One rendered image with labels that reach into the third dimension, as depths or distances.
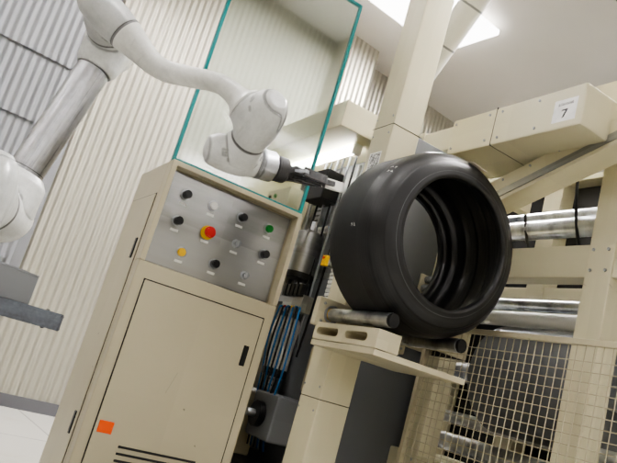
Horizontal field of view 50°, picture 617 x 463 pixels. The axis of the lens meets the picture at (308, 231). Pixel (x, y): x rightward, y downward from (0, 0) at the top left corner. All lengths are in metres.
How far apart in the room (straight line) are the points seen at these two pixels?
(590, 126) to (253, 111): 1.09
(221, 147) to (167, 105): 3.42
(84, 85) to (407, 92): 1.18
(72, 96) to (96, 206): 2.87
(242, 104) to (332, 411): 1.12
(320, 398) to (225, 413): 0.36
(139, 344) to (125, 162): 2.84
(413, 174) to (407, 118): 0.55
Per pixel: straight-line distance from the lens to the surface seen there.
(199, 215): 2.42
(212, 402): 2.41
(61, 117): 2.05
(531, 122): 2.37
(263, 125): 1.70
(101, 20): 1.99
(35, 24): 4.95
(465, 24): 3.11
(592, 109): 2.28
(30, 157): 2.02
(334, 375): 2.31
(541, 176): 2.42
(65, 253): 4.82
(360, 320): 2.07
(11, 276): 1.69
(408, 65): 2.62
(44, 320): 1.63
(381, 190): 1.99
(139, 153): 5.04
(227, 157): 1.79
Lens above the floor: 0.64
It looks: 13 degrees up
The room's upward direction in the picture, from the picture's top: 16 degrees clockwise
